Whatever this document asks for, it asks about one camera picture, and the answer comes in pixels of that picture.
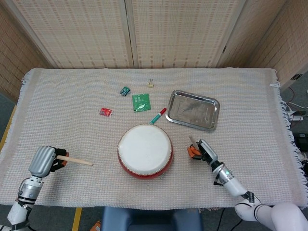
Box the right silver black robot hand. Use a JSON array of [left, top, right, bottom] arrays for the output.
[[187, 139, 219, 167]]

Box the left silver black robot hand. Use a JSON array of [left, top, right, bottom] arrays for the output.
[[28, 146, 70, 179]]

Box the wooden drumstick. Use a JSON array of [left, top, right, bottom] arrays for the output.
[[189, 135, 199, 150], [56, 155, 94, 167]]

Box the stainless steel rectangular tray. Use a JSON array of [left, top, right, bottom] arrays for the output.
[[165, 90, 220, 132]]

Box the red drum with white head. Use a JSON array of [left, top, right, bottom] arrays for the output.
[[117, 123, 174, 180]]

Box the beige woven tablecloth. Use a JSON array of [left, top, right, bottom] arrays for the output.
[[0, 67, 296, 209]]

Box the teal marker with red cap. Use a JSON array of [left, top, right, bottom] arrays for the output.
[[149, 107, 167, 126]]

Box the red candy wrapper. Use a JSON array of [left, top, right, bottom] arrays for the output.
[[98, 107, 114, 118]]

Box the green sachet packet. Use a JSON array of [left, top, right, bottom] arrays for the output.
[[131, 93, 152, 113]]

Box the blue padded seat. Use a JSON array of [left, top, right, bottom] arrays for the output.
[[101, 206, 204, 231]]

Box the black box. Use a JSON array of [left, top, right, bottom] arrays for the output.
[[294, 133, 308, 152]]

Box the white power strip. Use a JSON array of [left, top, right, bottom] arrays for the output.
[[287, 112, 304, 122]]

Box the bamboo folding screen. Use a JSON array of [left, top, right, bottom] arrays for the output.
[[0, 0, 308, 103]]

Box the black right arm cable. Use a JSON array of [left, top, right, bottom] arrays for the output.
[[215, 207, 227, 231]]

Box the red cable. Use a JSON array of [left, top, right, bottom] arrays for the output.
[[288, 87, 297, 103]]

